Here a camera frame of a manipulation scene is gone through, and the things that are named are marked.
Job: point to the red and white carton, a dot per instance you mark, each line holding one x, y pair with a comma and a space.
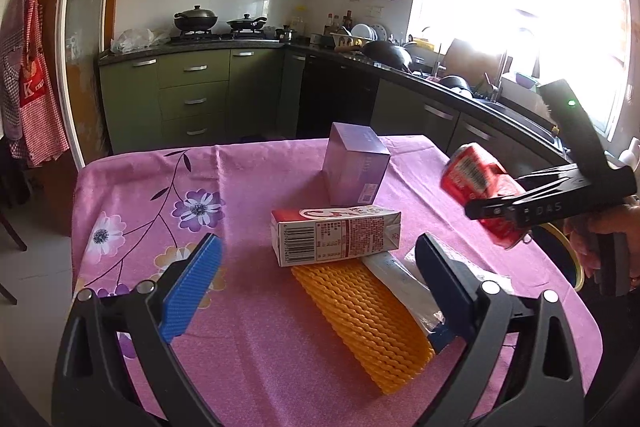
330, 237

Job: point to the dish rack with dishes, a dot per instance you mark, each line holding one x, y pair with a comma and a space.
357, 36

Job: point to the large black wok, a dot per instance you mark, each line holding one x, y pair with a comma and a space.
387, 56

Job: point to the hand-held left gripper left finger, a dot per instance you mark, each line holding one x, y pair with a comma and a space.
192, 287

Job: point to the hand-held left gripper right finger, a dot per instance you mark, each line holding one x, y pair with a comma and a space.
445, 287

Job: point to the glass sliding door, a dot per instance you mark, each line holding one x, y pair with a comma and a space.
85, 57

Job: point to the red snack packet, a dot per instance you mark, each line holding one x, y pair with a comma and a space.
475, 177

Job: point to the orange foam net sleeve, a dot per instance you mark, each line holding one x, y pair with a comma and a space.
365, 327

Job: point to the dark wooden chair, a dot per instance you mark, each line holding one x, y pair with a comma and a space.
10, 232

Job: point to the straight steel faucet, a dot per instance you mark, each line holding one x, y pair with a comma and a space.
497, 77

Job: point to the black wok with lid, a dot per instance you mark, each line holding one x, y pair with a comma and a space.
196, 21

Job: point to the person's right hand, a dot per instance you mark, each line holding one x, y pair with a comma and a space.
582, 247

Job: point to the condiment bottles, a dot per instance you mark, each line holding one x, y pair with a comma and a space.
337, 23

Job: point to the gas stove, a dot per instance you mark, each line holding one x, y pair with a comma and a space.
225, 37

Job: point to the dark lower cabinets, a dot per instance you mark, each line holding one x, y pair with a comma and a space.
350, 97

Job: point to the brown cutting board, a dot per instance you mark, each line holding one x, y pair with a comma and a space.
470, 57

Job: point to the black bin with yellow rim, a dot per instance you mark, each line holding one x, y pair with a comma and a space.
579, 269

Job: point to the purple floral tablecloth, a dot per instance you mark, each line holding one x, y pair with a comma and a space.
260, 357

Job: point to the small dark pot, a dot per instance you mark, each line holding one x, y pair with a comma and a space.
286, 35

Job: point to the purple cardboard box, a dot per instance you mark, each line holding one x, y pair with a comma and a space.
350, 172

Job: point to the clear plastic bags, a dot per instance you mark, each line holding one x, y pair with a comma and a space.
137, 41

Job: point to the red checked apron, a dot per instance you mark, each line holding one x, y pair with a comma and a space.
40, 107

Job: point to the black pan with lid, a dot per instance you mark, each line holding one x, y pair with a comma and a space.
246, 25

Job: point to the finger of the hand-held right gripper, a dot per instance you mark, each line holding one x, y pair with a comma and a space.
550, 179
495, 208

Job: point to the green lower cabinets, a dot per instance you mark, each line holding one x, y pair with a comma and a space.
200, 97

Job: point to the black frying pan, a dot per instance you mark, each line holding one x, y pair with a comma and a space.
456, 84

